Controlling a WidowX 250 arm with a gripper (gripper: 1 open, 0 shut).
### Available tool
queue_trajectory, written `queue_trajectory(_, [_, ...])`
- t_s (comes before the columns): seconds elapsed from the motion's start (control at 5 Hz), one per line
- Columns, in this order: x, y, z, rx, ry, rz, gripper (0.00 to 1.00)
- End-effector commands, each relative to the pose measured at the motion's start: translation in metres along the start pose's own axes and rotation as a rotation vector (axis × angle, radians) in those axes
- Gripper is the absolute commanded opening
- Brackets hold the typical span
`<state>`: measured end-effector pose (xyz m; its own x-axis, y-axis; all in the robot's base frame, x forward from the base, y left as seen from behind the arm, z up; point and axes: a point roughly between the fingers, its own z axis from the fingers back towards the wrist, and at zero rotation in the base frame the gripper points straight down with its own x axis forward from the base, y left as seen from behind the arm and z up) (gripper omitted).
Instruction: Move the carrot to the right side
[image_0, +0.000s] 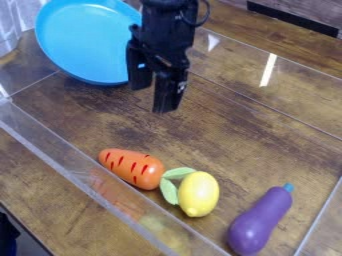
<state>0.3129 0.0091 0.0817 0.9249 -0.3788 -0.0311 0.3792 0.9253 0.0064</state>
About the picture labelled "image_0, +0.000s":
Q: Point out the blue plastic plate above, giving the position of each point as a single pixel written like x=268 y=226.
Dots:
x=83 y=36

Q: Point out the yellow toy lemon with leaves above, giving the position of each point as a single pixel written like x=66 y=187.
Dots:
x=191 y=189

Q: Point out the clear acrylic tray wall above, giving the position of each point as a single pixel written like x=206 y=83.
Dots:
x=167 y=233

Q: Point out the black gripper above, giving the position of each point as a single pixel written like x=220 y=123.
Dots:
x=165 y=35

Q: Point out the orange toy carrot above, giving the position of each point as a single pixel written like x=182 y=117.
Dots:
x=138 y=168

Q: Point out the purple toy eggplant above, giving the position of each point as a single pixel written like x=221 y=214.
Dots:
x=252 y=228

